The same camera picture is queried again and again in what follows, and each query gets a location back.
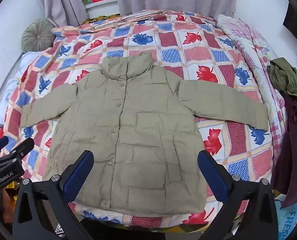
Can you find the pink floral quilt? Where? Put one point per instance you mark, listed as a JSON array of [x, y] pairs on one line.
[[246, 37]]

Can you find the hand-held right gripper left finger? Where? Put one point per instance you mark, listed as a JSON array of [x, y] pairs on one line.
[[80, 173]]

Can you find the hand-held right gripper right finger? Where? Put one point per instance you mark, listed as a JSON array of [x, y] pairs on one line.
[[211, 173]]

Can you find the light blue printed bag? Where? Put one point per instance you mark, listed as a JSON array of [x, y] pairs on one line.
[[288, 217]]

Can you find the grey green round cushion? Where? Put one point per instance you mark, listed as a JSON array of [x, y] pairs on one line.
[[37, 36]]

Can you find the leaf print checked bed sheet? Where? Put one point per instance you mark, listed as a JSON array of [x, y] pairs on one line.
[[176, 55]]

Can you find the olive green padded jacket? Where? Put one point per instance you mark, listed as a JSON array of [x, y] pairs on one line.
[[138, 130]]

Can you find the white shelf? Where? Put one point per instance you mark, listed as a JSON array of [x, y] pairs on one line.
[[101, 5]]

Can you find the dark purple garment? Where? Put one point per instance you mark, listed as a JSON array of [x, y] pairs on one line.
[[296, 150]]

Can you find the dark green cloth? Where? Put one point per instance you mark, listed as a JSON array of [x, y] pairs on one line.
[[284, 76]]

